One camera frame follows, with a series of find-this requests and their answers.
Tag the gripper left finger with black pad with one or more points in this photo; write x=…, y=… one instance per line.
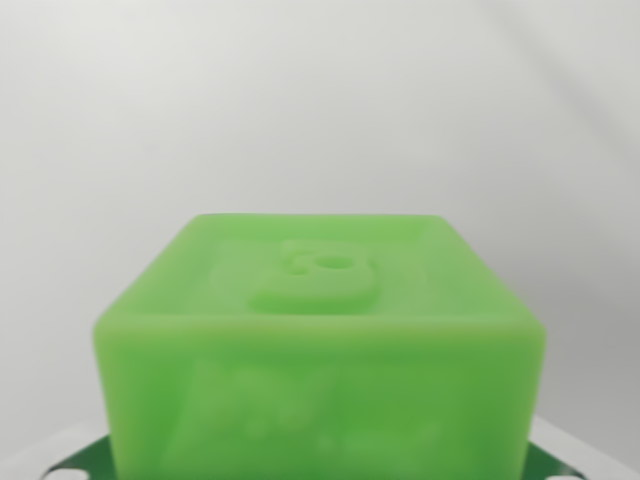
x=75, y=457

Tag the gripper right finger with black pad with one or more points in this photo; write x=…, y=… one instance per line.
x=560, y=462

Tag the green cube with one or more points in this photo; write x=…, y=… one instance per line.
x=320, y=375

